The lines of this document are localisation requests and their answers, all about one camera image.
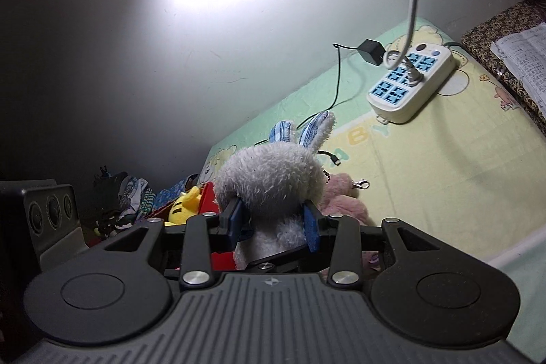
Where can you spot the yellow tiger plush pink shirt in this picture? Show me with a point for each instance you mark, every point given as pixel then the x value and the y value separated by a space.
pixel 184 207

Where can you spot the pile of clothes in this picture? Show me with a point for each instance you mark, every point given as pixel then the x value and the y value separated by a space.
pixel 122 200

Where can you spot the baby print bed sheet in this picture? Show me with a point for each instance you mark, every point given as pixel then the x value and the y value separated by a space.
pixel 469 169

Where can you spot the black speaker box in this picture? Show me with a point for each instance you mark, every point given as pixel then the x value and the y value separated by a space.
pixel 40 222

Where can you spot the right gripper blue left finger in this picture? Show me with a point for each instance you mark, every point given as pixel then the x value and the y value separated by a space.
pixel 230 220

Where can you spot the white bunny blue plaid ears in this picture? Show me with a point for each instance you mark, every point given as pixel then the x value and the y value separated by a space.
pixel 273 180

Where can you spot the open printed booklet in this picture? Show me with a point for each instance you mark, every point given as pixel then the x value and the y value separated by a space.
pixel 524 55

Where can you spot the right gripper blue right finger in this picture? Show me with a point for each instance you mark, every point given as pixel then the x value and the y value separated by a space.
pixel 316 226

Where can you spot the black power adapter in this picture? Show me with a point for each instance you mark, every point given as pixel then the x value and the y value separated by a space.
pixel 371 51

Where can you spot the brown patterned cloth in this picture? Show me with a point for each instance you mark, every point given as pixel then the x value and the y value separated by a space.
pixel 478 41

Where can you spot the pink-mauve plush bunny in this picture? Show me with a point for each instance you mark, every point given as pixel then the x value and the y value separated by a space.
pixel 341 197

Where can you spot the white power strip blue sockets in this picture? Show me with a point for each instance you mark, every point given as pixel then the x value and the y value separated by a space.
pixel 404 90

